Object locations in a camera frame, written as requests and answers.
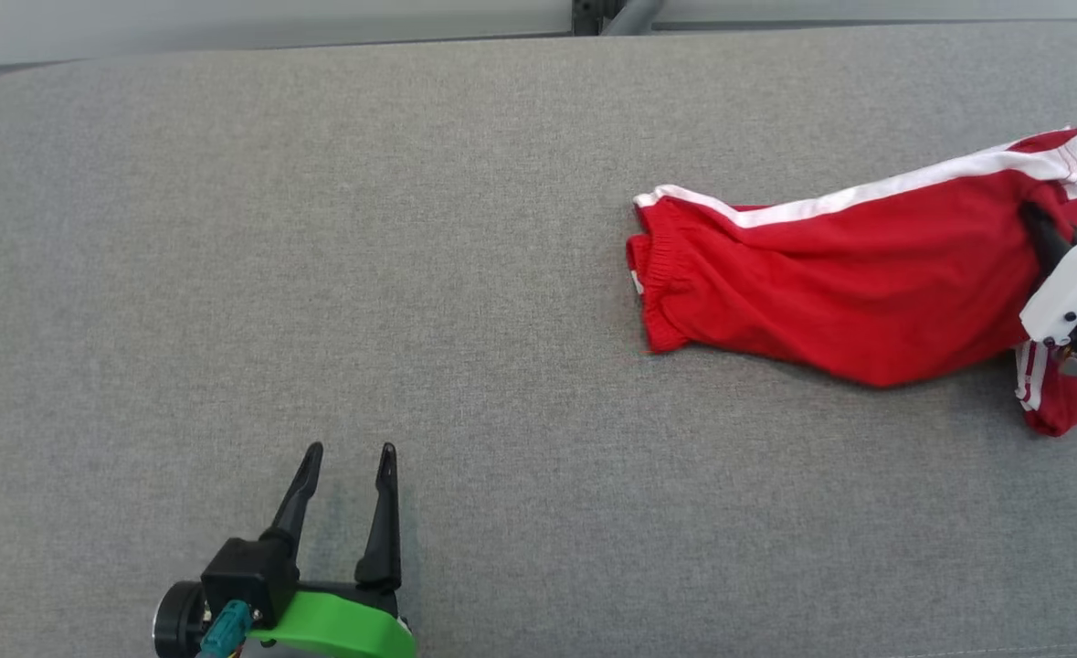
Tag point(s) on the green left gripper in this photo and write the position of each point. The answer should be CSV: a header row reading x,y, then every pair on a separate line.
x,y
346,626

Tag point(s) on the grey metal partition post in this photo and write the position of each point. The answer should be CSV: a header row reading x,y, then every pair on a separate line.
x,y
616,16

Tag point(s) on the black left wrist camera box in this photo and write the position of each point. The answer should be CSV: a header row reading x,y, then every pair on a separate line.
x,y
246,576

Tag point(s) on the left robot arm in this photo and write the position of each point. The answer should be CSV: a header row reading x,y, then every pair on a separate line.
x,y
177,621

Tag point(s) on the red basketball jersey white trim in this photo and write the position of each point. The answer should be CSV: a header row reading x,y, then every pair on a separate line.
x,y
1054,411

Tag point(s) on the red shorts white side stripe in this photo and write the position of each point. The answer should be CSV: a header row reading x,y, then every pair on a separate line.
x,y
821,283

